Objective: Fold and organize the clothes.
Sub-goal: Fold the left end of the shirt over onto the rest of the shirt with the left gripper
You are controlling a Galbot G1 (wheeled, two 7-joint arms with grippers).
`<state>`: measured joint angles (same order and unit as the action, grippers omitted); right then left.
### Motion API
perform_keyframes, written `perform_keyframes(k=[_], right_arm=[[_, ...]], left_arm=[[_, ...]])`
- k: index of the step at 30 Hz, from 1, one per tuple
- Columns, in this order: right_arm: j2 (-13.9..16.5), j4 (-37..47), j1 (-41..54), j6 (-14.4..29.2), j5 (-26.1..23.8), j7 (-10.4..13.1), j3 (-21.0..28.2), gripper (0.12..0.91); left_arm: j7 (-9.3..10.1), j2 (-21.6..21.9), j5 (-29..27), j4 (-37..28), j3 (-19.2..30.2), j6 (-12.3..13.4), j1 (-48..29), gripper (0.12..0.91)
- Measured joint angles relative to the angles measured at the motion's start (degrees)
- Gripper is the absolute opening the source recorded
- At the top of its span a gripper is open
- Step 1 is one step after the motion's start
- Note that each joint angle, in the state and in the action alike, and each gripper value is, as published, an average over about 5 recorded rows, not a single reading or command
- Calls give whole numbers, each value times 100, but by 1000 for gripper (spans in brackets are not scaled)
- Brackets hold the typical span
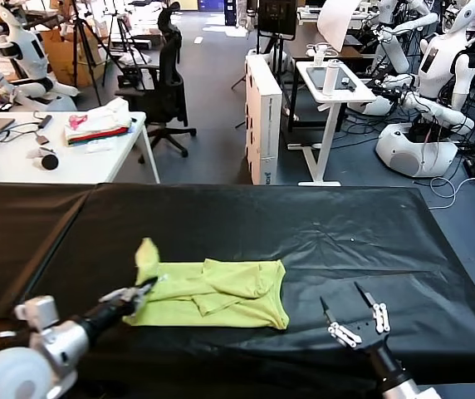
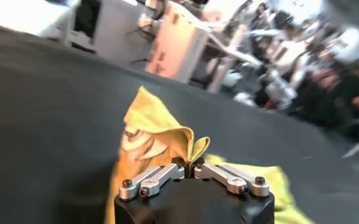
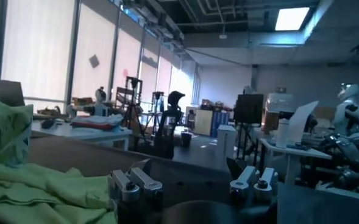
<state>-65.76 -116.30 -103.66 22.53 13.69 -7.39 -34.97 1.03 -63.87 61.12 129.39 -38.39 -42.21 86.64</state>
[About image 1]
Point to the black monitor on stand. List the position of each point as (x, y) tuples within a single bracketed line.
[(277, 18)]

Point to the white humanoid robot left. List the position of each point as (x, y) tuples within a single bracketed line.
[(30, 54)]

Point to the black usb hub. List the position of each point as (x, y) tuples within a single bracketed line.
[(45, 121)]

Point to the brown cardboard box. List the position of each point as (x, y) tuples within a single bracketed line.
[(61, 58)]

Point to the white standing desk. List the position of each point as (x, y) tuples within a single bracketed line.
[(329, 120)]

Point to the dark wooden desk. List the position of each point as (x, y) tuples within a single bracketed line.
[(304, 37)]

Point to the black camera tripod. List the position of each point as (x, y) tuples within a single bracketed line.
[(121, 33), (80, 37)]

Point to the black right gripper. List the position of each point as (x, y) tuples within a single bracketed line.
[(380, 353)]

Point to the tall white cardboard box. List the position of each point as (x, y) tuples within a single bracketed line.
[(262, 124)]

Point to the black round handheld device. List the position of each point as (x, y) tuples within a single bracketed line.
[(49, 162)]

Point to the black office chair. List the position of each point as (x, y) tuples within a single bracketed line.
[(171, 95)]

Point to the white humanoid robot right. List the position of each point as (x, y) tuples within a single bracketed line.
[(437, 70)]

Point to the white work table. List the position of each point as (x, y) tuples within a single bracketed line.
[(96, 162)]

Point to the white curved sheet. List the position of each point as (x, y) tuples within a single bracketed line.
[(335, 25)]

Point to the white humanoid robot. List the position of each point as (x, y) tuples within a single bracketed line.
[(30, 54), (395, 50), (437, 70)]

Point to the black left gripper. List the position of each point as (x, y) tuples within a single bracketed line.
[(109, 318)]

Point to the wide black table cover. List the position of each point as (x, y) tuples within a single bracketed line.
[(387, 249)]

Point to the stack of folded clothes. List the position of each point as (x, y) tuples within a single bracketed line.
[(104, 118)]

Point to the white crumpled tissue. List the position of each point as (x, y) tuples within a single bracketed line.
[(96, 147)]

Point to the white bottle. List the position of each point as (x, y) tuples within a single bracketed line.
[(330, 79)]

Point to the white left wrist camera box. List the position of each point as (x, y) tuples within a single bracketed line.
[(42, 311)]

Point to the dark tablet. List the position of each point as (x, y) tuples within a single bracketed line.
[(316, 79)]

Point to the small grey adapter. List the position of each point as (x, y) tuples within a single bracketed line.
[(42, 139)]

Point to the yellow-green t-shirt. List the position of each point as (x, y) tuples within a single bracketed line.
[(229, 291)]

